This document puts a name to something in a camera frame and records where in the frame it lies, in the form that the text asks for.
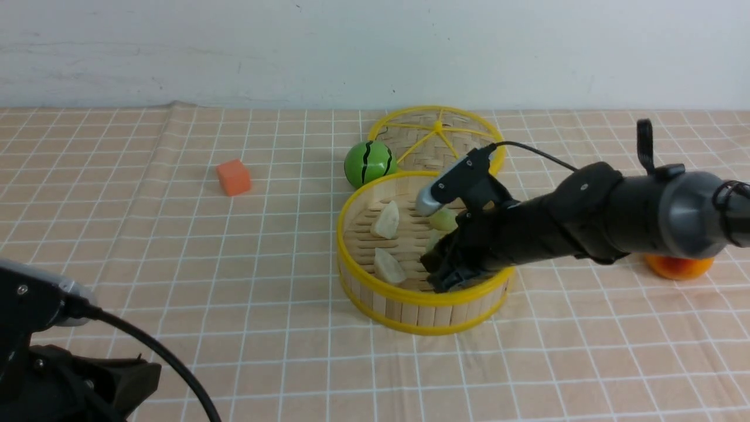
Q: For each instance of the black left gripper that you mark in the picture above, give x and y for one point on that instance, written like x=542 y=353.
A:
x=48 y=383

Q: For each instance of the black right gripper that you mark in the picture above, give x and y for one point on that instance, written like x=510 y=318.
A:
x=499 y=238

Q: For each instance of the pale green dumpling front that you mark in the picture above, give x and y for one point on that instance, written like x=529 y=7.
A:
x=434 y=237

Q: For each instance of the pale green dumpling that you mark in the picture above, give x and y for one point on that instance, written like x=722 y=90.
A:
x=434 y=237
x=444 y=220

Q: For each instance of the white dumpling front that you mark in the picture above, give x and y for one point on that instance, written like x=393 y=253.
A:
x=387 y=268

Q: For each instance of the white dumpling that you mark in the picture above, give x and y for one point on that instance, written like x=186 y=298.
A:
x=386 y=224
x=387 y=268

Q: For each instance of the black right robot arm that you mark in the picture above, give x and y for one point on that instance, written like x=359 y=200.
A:
x=595 y=213

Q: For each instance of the bamboo steamer tray yellow rim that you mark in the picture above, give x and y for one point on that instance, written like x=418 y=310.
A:
x=410 y=307

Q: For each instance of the bamboo steamer lid yellow rim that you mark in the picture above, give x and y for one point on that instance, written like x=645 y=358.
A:
x=431 y=137

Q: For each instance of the green watermelon ball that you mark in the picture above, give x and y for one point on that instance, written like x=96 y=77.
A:
x=368 y=161

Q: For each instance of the beige checkered tablecloth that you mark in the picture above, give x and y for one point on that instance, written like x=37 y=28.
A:
x=245 y=290

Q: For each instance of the orange cube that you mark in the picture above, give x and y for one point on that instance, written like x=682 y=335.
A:
x=234 y=177

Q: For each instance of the orange pear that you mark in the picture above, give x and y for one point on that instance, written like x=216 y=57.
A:
x=678 y=268

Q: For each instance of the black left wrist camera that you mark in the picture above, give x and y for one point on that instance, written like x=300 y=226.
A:
x=33 y=300

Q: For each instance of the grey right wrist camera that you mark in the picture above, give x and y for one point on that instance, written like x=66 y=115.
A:
x=453 y=182

